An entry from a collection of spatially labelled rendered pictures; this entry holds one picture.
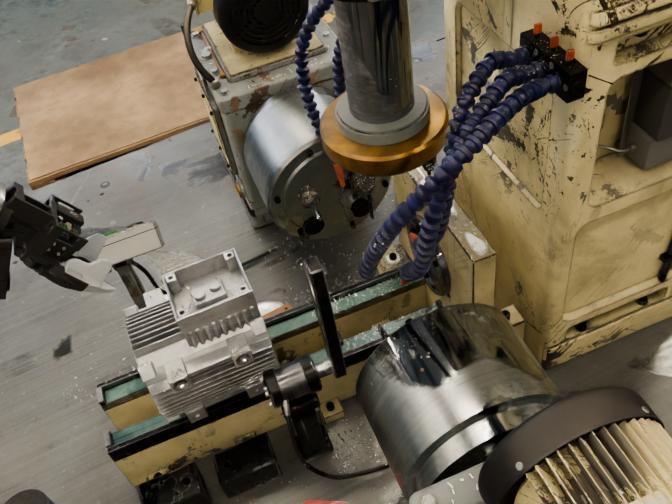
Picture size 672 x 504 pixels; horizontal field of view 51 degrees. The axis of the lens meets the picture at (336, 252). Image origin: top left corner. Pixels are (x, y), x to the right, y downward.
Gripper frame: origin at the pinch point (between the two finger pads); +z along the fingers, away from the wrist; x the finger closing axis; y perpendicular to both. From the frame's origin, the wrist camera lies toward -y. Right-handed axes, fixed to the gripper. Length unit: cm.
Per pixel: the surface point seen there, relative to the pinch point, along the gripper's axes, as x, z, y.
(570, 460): -60, 5, 43
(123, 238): 17.8, 9.3, -2.0
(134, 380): -0.5, 19.7, -16.0
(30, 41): 331, 81, -94
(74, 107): 223, 78, -69
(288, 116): 24.8, 20.1, 32.9
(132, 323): -4.5, 6.5, -1.9
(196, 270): -1.4, 10.1, 9.9
